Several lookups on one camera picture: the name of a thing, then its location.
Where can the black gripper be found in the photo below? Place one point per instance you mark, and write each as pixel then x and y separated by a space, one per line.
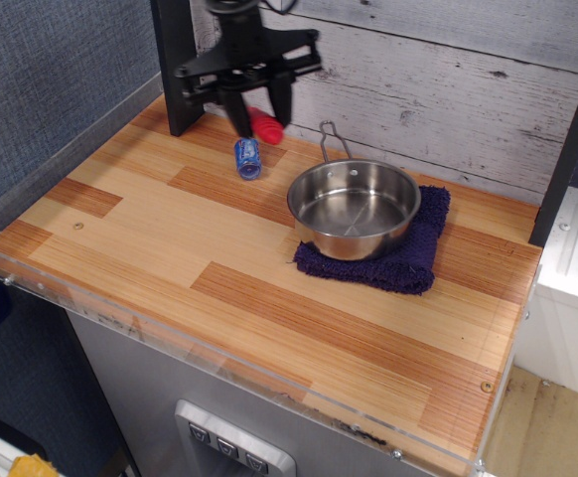
pixel 249 56

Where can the red-handled metal spoon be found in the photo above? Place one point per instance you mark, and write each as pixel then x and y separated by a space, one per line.
pixel 266 127

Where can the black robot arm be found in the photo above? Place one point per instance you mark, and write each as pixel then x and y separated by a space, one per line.
pixel 229 7

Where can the small blue can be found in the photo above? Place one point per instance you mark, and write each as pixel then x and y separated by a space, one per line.
pixel 247 158

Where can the stainless steel pot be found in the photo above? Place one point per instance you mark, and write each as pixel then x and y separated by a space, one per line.
pixel 349 208

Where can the purple folded cloth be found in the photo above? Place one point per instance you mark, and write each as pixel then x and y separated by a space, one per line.
pixel 408 269

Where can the silver toy fridge cabinet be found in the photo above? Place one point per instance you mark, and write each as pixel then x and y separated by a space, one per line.
pixel 142 386

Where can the silver dispenser button panel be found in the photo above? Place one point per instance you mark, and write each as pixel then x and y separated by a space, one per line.
pixel 232 442

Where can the white metal side unit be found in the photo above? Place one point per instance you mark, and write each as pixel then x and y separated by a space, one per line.
pixel 547 340

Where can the clear acrylic guard rail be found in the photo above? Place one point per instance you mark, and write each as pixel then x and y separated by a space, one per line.
pixel 155 236

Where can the black vertical post right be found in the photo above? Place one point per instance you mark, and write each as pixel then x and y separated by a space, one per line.
pixel 557 187

